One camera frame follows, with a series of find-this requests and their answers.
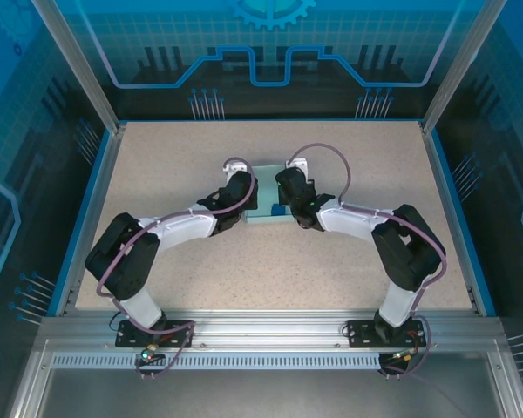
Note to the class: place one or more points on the small dark blue cube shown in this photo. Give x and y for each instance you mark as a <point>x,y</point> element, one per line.
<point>279,211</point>

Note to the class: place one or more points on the light blue paper box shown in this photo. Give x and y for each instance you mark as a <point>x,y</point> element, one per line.
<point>266,191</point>

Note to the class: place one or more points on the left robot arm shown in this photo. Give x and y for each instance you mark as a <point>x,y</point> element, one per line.
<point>131,270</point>

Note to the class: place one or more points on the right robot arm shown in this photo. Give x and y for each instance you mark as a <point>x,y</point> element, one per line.
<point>405,257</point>

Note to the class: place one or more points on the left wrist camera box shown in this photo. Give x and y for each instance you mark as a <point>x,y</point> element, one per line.
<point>235,167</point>

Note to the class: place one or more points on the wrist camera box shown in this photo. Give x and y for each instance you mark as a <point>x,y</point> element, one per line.
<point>235,167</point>
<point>298,165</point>

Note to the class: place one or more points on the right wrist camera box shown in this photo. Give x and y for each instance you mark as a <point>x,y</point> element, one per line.
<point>298,165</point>

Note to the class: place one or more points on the left aluminium side rail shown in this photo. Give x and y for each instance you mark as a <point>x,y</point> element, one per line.
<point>104,183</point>

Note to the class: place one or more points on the aluminium side rail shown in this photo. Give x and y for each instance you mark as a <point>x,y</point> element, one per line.
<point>104,183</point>
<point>441,183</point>

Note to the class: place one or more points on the aluminium mounting rail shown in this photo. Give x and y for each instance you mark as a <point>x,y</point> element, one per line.
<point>266,326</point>

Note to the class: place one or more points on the right aluminium side rail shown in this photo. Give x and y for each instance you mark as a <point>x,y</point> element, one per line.
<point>441,183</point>

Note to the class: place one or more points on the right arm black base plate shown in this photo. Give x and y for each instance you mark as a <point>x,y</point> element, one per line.
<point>359,335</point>

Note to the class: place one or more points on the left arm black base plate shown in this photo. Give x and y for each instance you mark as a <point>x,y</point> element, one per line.
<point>126,337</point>

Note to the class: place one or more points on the left aluminium frame post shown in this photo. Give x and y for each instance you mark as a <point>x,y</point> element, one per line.
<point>83,65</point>

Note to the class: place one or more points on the aluminium frame post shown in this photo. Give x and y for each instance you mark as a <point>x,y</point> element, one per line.
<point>453,65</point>
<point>83,65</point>

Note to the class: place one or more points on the right aluminium frame post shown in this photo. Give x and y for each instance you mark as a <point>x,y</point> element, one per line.
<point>453,65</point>

